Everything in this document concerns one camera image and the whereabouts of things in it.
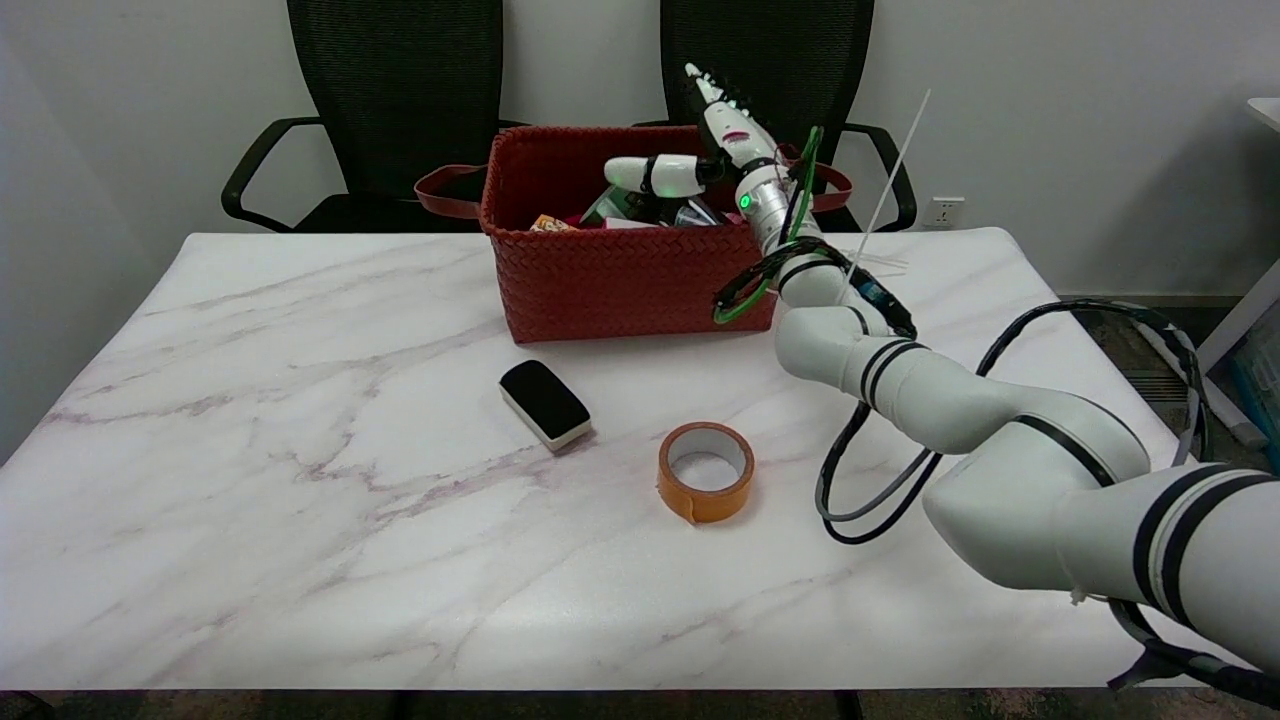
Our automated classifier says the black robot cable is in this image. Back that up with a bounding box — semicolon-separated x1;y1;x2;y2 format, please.
814;298;1280;707

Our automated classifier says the brown woven storage basket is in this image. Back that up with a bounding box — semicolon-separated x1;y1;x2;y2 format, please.
414;125;854;345

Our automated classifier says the black whiteboard eraser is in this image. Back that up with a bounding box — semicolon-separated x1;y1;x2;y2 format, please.
498;360;592;452

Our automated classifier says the white cable tie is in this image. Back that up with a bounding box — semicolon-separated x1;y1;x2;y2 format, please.
845;88;933;284

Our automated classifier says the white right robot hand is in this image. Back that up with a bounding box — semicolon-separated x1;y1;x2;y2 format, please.
604;63;783;199

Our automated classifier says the green robot cable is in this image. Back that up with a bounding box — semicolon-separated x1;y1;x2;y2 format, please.
712;125;825;326

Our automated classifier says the white desk frame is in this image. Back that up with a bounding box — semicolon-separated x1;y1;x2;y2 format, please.
1138;97;1280;447

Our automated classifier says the black mesh office chair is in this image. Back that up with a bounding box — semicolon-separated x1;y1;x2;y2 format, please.
632;0;918;233
221;0;525;234

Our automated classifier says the orange tape roll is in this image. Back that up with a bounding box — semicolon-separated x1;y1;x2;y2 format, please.
657;421;756;525

